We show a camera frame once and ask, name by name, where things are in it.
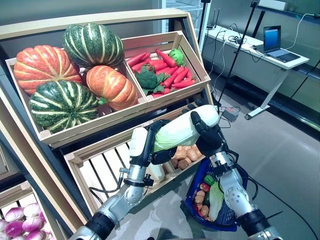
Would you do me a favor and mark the long black stand pole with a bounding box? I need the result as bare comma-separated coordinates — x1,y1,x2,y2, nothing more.
215,0,262,108

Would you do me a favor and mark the dark green broccoli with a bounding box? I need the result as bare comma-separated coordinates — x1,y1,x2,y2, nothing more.
134,65,171,96

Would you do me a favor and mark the black upright light stand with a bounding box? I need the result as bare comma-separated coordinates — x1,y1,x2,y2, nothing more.
199,0,211,50

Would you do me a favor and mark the green bell pepper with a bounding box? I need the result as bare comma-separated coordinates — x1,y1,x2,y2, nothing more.
203,174,216,186

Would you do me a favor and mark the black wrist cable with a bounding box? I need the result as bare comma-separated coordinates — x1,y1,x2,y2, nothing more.
88,167,127,201
217,147,258,201

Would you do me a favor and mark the small orange striped pumpkin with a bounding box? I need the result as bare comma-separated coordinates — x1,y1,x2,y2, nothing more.
86,65,139,112

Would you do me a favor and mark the black router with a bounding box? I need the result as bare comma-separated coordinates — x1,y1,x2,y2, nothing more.
206,8,221,30

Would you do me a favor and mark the blue plastic shopping basket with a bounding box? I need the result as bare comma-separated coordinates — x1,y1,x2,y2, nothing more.
184,157,251,232

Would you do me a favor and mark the large wooden crate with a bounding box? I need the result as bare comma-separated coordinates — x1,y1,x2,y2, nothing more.
4,53,151,149

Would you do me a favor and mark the white glass door fridge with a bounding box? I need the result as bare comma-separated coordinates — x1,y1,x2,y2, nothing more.
159,0,208,51

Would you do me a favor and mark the large orange striped pumpkin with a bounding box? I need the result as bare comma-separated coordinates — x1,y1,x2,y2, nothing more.
12,44,83,96

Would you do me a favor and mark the white laptop cable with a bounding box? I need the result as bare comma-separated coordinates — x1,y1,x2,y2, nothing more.
291,13,315,50

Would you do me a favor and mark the white desk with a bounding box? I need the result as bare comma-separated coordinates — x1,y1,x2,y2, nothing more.
203,23,311,121

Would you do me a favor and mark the grey laptop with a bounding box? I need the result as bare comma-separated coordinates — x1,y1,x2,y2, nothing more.
262,24,302,63

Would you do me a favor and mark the short black stand pole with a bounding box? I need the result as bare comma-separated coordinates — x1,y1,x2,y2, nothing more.
251,8,267,38

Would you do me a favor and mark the red carrot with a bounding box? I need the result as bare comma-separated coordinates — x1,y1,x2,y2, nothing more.
155,48,178,68
147,59,167,68
171,79,196,90
162,67,182,89
126,52,147,66
173,66,190,85

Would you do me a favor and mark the green striped pumpkin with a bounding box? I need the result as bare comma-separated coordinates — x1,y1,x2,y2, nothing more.
28,79,100,134
62,22,125,70

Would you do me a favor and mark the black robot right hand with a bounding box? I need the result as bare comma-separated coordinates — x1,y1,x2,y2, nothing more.
190,111,228,159

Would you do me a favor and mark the white box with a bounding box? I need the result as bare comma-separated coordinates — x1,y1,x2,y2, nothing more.
258,0,288,11

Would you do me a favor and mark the wooden slat crate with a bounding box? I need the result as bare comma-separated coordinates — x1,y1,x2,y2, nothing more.
147,102,208,183
63,117,187,217
121,31,211,111

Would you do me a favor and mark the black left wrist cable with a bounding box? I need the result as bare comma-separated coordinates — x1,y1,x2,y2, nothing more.
88,167,127,201

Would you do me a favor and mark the wooden display stand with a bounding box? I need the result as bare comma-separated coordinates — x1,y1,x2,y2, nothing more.
0,7,216,240

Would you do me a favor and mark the grey box with red label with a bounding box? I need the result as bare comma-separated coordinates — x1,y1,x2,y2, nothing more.
221,106,240,123

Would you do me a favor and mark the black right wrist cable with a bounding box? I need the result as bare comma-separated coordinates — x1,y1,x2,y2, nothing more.
217,147,258,201

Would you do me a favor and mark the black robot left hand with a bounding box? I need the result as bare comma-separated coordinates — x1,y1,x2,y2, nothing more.
129,119,177,166

